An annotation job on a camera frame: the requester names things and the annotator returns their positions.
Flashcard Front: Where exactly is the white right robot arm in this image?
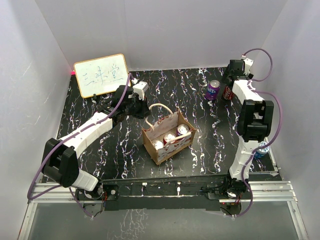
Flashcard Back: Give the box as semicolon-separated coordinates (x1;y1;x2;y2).
219;55;274;199

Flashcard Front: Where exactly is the patterned canvas tote bag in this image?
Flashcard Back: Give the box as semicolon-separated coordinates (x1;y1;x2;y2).
142;103;197;165

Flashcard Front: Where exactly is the purple Fanta can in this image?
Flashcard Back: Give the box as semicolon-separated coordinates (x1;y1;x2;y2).
205;80;221;101
176;124;190;137

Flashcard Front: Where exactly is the small framed whiteboard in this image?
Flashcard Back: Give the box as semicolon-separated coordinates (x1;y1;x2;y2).
73;53;129;99

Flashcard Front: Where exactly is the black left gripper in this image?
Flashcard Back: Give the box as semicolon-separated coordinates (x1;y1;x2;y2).
123;95;152;120

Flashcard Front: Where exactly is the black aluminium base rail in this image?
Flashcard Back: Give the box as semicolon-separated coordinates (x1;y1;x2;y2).
18;172;308;240

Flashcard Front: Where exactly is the red soda can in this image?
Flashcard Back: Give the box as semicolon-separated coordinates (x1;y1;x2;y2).
152;140;164;151

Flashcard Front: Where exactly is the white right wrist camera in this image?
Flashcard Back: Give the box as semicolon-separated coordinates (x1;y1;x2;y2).
241;55;254;75

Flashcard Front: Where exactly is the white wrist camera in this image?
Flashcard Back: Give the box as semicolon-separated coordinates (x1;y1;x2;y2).
241;55;254;75
132;81;149;101

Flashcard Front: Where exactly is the red Coca-Cola can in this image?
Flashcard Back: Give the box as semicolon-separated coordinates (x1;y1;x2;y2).
222;85;234;101
163;132;176;145

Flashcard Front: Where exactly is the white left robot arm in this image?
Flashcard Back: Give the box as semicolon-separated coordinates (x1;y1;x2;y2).
41;81;150;200

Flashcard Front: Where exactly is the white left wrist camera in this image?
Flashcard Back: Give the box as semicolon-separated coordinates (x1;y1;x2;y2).
132;81;149;101

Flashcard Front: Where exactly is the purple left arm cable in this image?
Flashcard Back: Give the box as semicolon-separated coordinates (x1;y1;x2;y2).
27;72;138;218

